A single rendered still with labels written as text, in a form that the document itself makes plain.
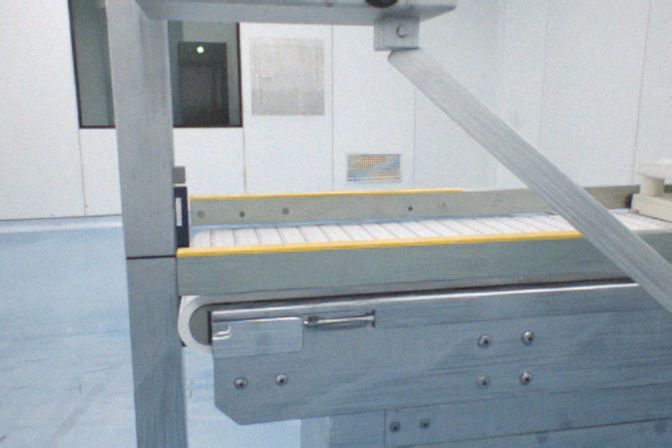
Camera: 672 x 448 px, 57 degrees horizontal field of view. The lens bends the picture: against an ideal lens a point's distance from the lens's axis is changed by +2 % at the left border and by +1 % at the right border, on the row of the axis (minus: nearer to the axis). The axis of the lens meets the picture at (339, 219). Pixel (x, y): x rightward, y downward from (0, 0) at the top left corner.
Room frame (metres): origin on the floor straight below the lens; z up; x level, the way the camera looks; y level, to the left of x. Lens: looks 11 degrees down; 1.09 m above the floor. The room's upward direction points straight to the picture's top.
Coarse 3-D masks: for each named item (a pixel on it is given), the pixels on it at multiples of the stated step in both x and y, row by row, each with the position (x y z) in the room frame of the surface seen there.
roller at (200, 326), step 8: (208, 304) 0.46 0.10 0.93; (216, 304) 0.46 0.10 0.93; (224, 304) 0.47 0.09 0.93; (200, 312) 0.45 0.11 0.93; (208, 312) 0.45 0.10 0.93; (192, 320) 0.45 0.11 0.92; (200, 320) 0.45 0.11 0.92; (208, 320) 0.45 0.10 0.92; (192, 328) 0.45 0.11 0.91; (200, 328) 0.45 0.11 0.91; (208, 328) 0.45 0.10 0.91; (192, 336) 0.45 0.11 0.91; (200, 336) 0.45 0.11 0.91; (208, 336) 0.45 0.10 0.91; (208, 344) 0.46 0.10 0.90
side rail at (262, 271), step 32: (192, 256) 0.44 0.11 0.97; (224, 256) 0.45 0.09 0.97; (256, 256) 0.45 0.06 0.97; (288, 256) 0.46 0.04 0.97; (320, 256) 0.46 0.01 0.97; (352, 256) 0.47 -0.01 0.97; (384, 256) 0.47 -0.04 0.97; (416, 256) 0.48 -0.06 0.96; (448, 256) 0.48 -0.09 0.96; (480, 256) 0.49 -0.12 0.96; (512, 256) 0.50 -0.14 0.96; (544, 256) 0.50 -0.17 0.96; (576, 256) 0.51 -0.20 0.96; (192, 288) 0.44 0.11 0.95; (224, 288) 0.45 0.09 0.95; (256, 288) 0.45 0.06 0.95; (288, 288) 0.46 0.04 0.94
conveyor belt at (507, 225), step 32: (352, 224) 0.74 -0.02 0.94; (384, 224) 0.74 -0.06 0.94; (416, 224) 0.74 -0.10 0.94; (448, 224) 0.74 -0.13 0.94; (480, 224) 0.74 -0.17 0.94; (512, 224) 0.74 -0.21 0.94; (544, 224) 0.74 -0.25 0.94; (640, 224) 0.74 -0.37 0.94; (320, 288) 0.48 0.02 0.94; (352, 288) 0.48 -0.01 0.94; (384, 288) 0.49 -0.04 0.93; (416, 288) 0.50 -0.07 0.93
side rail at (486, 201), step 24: (456, 192) 0.77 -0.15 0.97; (480, 192) 0.78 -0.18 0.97; (504, 192) 0.79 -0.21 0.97; (528, 192) 0.79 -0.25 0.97; (600, 192) 0.81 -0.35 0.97; (624, 192) 0.82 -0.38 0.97; (192, 216) 0.71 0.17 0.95; (216, 216) 0.71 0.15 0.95; (264, 216) 0.72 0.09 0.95; (288, 216) 0.73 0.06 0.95; (312, 216) 0.73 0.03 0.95; (336, 216) 0.74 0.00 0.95; (360, 216) 0.75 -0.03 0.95; (384, 216) 0.75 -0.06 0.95; (408, 216) 0.76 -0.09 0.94; (432, 216) 0.77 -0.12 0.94
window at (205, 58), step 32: (96, 0) 5.35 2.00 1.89; (96, 32) 5.34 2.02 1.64; (192, 32) 5.56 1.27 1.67; (224, 32) 5.64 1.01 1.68; (96, 64) 5.34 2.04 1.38; (192, 64) 5.56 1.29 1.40; (224, 64) 5.63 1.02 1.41; (96, 96) 5.33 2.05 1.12; (192, 96) 5.55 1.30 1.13; (224, 96) 5.63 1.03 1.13; (96, 128) 5.32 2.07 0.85
